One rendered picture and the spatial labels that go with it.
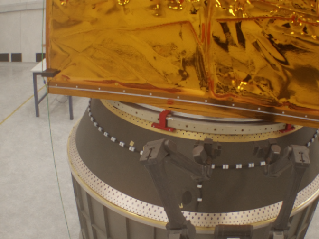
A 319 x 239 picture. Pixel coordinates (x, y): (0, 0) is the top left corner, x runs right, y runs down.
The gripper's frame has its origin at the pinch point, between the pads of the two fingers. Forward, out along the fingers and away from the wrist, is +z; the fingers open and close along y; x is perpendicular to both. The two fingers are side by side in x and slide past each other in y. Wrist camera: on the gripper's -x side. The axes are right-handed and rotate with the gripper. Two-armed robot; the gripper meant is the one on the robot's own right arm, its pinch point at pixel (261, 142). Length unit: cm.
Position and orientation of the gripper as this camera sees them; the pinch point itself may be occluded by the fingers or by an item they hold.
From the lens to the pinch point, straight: 209.1
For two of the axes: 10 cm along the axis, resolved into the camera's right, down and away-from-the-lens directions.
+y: -9.9, 0.4, -1.4
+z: -1.4, -5.9, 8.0
